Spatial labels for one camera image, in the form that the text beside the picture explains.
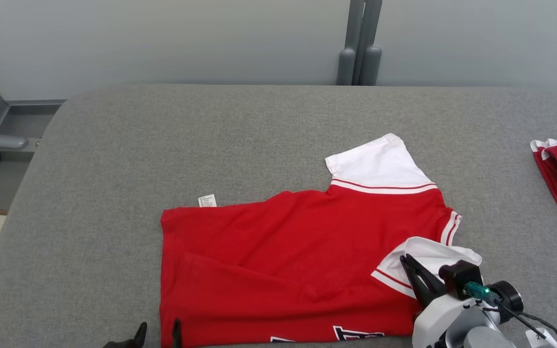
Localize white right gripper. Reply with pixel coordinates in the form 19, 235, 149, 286
399, 254, 490, 348

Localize red shirt with white sleeves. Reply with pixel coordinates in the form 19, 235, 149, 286
160, 133, 483, 348

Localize white cable label tag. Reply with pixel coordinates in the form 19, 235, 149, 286
525, 328, 557, 348

